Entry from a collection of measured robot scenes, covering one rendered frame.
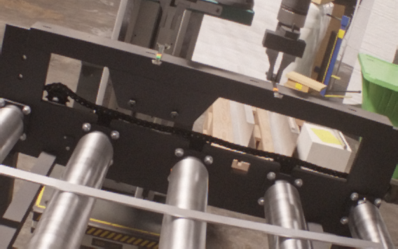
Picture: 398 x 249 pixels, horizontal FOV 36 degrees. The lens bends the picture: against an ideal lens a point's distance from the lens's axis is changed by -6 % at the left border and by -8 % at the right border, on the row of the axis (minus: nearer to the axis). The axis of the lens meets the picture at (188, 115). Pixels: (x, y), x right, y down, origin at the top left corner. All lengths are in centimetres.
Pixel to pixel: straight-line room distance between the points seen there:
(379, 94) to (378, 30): 132
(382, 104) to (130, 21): 217
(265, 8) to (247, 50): 39
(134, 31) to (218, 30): 271
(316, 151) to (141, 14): 155
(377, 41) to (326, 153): 193
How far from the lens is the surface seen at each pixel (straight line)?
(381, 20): 550
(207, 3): 242
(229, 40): 534
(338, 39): 547
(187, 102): 197
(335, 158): 383
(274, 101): 196
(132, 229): 268
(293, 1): 196
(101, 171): 180
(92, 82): 288
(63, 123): 205
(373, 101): 431
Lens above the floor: 168
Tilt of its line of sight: 20 degrees down
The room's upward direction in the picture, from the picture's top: 16 degrees clockwise
